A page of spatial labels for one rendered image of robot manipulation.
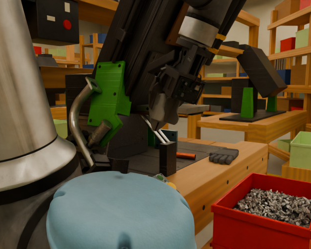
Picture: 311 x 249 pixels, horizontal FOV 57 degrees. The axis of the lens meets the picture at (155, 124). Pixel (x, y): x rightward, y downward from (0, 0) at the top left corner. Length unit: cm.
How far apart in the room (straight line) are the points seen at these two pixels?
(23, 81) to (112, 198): 13
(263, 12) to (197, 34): 964
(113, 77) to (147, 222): 74
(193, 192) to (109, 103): 37
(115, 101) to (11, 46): 63
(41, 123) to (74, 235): 13
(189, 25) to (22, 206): 45
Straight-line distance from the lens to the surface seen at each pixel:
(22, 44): 29
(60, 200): 23
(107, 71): 94
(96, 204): 23
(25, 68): 29
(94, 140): 88
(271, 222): 68
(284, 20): 447
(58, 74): 132
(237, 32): 1041
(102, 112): 91
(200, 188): 89
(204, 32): 60
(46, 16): 108
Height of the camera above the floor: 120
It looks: 8 degrees down
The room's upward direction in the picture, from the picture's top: straight up
